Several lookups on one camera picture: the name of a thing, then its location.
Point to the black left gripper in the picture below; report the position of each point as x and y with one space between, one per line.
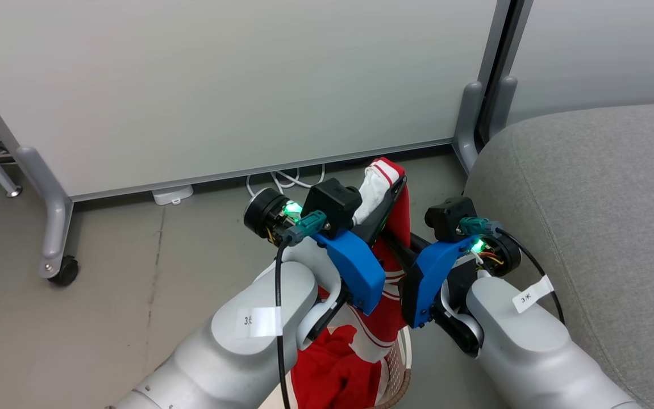
267 213

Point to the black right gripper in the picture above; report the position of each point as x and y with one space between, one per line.
503 255

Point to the red white garment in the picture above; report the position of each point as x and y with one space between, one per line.
332 375

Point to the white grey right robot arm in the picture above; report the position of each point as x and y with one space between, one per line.
531 352

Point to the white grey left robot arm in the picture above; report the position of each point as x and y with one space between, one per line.
236 352

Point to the white woven laundry basket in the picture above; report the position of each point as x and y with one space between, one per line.
399 358

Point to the grey partition foot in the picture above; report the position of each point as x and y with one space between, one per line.
467 125
503 105

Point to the wide white partition panel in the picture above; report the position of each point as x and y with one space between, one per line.
219 85

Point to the grey fabric sofa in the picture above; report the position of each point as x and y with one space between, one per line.
605 199

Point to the white power adapter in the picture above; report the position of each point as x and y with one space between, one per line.
173 194

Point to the narrow white partition panel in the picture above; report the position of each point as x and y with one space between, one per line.
599 51

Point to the black caster wheel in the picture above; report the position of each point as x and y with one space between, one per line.
66 271

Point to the grey partition leg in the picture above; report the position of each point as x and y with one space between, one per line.
54 216

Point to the blue right camera mount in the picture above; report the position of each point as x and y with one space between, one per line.
426 278

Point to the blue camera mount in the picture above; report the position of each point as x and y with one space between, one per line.
355 267
426 278

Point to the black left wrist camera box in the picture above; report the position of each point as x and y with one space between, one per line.
332 204

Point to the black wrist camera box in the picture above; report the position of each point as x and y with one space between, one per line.
332 204
446 218

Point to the blue left camera mount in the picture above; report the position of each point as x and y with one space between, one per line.
355 267

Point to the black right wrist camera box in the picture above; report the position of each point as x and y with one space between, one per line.
446 218

